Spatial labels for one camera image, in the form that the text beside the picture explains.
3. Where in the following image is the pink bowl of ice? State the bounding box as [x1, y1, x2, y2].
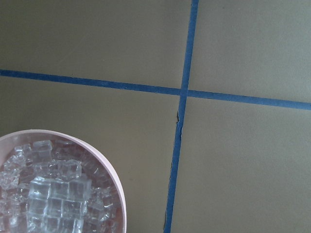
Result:
[0, 130, 127, 233]

